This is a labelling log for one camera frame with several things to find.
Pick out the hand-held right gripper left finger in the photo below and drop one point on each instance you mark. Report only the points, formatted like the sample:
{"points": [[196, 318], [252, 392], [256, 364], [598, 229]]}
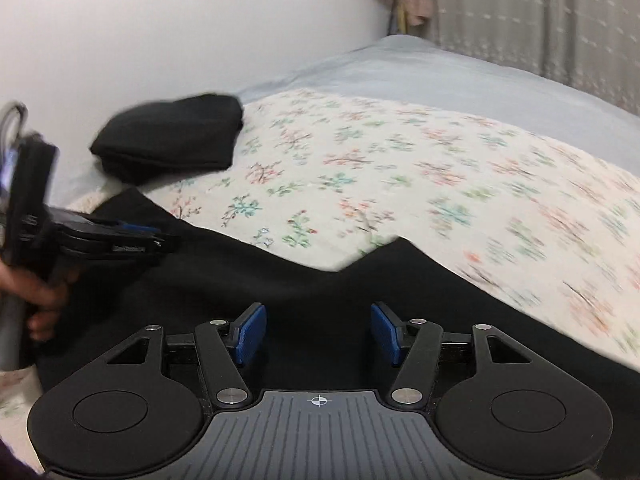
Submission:
{"points": [[250, 336]]}

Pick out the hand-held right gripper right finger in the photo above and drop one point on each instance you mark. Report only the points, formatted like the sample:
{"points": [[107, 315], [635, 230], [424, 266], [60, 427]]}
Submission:
{"points": [[387, 338]]}

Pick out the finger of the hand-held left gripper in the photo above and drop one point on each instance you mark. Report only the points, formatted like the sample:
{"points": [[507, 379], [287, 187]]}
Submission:
{"points": [[135, 230], [145, 250]]}

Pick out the black pants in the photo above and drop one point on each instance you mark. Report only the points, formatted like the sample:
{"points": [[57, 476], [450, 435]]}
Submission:
{"points": [[300, 290]]}

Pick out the person's left hand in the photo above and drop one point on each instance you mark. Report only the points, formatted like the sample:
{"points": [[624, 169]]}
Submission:
{"points": [[45, 296]]}

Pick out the folded black garment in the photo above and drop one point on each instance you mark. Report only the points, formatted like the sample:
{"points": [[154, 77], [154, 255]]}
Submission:
{"points": [[170, 135]]}

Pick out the floral printed blanket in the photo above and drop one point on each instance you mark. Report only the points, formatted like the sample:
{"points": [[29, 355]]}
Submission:
{"points": [[400, 170]]}

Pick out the grey bed sheet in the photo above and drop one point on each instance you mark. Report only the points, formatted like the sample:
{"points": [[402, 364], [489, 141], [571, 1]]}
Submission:
{"points": [[450, 75]]}

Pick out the yellow pole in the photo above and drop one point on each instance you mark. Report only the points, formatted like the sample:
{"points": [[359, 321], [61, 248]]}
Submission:
{"points": [[401, 15]]}

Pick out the grey star-patterned curtain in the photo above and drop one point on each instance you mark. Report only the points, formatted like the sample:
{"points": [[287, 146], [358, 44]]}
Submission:
{"points": [[525, 20]]}

